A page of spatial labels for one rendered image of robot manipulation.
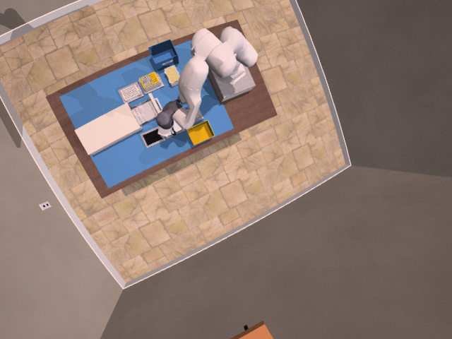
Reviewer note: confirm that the blue open-top bin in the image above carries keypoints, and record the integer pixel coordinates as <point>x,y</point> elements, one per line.
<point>164,55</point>

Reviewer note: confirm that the blue bench mat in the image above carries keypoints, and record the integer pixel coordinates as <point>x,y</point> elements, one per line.
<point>130,156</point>

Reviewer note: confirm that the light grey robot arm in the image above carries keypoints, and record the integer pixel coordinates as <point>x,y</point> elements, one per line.
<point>224,56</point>

